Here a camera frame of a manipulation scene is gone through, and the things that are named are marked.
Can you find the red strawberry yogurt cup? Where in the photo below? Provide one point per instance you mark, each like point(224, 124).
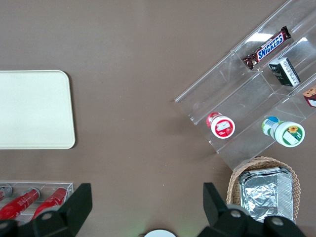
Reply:
point(222, 127)

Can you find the Snickers chocolate bar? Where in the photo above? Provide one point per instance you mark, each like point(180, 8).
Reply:
point(269, 48)

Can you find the aluminium foil container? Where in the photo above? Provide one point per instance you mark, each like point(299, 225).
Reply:
point(264, 195)

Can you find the white round disc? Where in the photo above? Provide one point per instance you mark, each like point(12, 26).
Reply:
point(160, 233)

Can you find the wicker basket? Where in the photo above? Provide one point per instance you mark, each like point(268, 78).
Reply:
point(233, 187)

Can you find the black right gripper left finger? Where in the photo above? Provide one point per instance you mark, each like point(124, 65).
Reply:
point(71, 209)

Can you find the green sunflower yogurt cup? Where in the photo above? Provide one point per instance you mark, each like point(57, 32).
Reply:
point(288, 133)

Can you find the cream rectangular tray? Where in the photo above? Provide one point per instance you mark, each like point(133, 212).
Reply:
point(34, 111)

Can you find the cookie snack package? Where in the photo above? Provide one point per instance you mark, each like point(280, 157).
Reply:
point(311, 96)

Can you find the dark green small carton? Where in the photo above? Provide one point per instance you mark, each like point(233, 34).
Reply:
point(285, 72)

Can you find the clear acrylic bottle holder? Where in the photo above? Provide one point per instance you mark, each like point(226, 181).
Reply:
point(44, 185)

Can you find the clear acrylic tiered shelf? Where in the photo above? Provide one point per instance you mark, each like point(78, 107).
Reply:
point(237, 93)

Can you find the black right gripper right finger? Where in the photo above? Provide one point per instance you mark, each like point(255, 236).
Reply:
point(217, 217)

